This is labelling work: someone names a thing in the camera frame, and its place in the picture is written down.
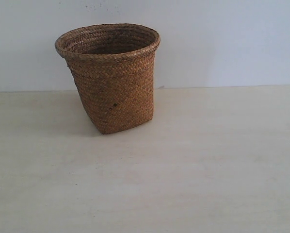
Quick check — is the brown woven wicker basket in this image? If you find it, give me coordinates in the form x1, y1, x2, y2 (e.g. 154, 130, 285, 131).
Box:
55, 23, 161, 134

